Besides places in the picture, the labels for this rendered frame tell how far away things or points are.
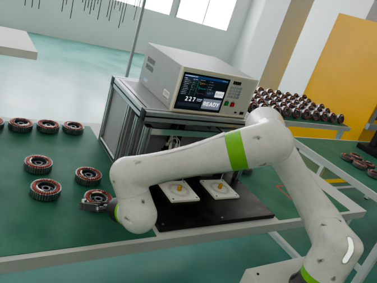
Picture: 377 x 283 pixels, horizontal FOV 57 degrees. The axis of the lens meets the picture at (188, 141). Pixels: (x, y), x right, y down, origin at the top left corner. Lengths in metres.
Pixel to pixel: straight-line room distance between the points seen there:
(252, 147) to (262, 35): 4.77
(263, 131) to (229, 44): 8.70
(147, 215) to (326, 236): 0.54
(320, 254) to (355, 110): 4.01
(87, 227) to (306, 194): 0.77
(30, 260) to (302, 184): 0.89
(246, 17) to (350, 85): 5.11
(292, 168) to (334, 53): 4.29
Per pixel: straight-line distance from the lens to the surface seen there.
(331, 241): 1.15
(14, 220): 1.34
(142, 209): 1.04
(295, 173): 1.19
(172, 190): 1.61
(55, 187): 1.46
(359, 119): 5.04
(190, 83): 1.54
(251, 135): 0.95
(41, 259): 1.23
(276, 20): 5.54
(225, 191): 1.76
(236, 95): 1.71
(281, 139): 0.95
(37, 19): 7.73
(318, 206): 1.26
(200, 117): 1.60
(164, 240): 1.38
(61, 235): 1.30
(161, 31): 8.53
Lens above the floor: 1.60
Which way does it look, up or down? 22 degrees down
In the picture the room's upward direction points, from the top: 18 degrees clockwise
